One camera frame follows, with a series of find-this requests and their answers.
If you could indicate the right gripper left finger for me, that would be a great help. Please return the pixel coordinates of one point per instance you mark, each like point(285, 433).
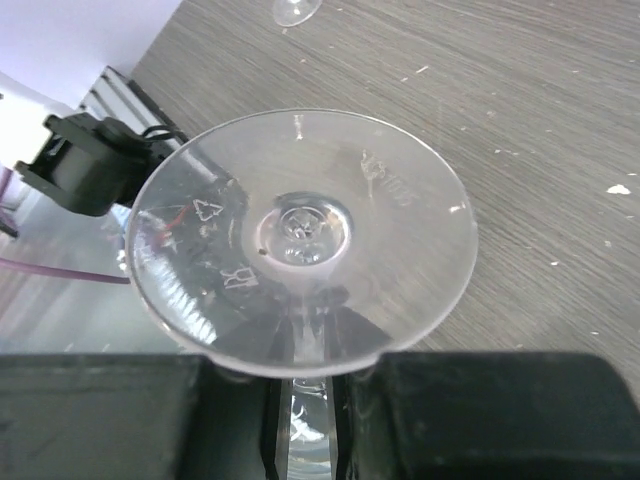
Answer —
point(134, 416)

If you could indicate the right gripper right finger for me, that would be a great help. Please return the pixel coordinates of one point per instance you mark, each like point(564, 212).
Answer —
point(484, 415)

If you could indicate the clear round wine glass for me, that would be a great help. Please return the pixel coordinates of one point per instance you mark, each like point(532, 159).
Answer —
point(302, 244)

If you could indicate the clear stemless glass tumbler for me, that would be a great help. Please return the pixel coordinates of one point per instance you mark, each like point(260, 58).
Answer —
point(290, 13)

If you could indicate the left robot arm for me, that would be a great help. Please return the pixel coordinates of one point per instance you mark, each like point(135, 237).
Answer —
point(88, 165)

